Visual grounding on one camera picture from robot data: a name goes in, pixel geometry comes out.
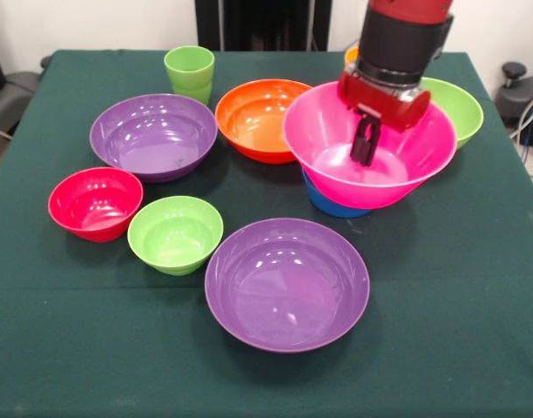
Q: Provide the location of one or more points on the pink plastic bowl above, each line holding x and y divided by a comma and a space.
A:
319, 143

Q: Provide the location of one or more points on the orange plastic cup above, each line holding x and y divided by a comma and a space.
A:
350, 56

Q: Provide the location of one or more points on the purple plastic bowl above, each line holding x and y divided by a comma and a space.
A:
288, 287
153, 143

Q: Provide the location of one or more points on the large green plastic bowl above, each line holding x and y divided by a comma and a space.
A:
464, 113

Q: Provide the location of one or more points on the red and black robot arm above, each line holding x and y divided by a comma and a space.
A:
401, 39

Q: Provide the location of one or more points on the black chair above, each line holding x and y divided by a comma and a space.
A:
14, 96

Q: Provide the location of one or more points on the dark green tablecloth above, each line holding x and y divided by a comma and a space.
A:
75, 326

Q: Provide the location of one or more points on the blue plastic bowl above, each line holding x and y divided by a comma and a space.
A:
327, 204

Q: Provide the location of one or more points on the black cabinet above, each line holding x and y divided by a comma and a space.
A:
258, 22

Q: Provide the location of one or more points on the orange plastic bowl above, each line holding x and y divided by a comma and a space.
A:
249, 126

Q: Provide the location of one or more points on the green plastic cup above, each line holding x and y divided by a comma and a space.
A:
189, 78

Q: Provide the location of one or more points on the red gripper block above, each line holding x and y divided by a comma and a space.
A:
388, 106

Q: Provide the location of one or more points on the red plastic bowl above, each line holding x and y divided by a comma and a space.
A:
94, 204

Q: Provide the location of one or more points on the small green plastic bowl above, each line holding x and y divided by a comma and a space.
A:
175, 239

